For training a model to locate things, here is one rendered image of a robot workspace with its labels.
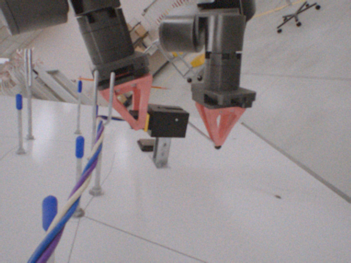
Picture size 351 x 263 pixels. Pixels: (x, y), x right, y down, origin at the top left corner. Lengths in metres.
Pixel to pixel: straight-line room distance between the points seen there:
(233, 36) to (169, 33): 0.10
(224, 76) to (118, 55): 0.15
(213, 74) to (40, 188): 0.27
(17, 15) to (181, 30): 0.21
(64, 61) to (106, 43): 8.36
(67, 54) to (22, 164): 8.31
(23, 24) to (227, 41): 0.24
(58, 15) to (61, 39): 8.40
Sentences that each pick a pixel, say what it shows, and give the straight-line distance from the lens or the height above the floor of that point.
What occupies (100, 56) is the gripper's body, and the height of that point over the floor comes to 1.26.
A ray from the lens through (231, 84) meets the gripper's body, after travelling 0.37.
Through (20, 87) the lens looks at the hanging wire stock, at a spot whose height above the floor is 1.42.
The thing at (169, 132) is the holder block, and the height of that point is 1.12.
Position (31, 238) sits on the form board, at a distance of 0.26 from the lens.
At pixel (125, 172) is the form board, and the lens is 0.35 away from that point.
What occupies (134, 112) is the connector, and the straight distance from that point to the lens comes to 0.35.
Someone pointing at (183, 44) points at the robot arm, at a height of 1.20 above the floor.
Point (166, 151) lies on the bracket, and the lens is 0.38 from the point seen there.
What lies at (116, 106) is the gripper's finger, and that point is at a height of 1.21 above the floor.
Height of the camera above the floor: 1.25
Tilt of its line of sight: 21 degrees down
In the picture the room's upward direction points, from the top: 44 degrees counter-clockwise
